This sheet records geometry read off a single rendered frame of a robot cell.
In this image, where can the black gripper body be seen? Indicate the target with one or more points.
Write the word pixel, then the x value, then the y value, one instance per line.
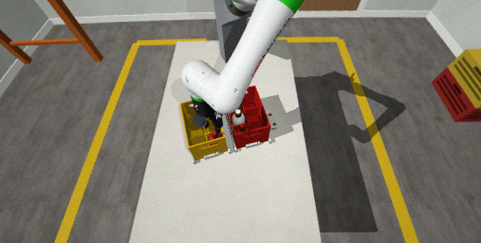
pixel 207 112

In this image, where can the white paper pick list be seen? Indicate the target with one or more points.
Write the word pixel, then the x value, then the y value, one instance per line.
pixel 271 119

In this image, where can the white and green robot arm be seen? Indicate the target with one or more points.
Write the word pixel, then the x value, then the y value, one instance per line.
pixel 224 92

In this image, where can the yellow divided crate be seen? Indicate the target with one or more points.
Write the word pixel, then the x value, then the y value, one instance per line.
pixel 198 138

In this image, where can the red crate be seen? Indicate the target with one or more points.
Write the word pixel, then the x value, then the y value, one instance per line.
pixel 255 119

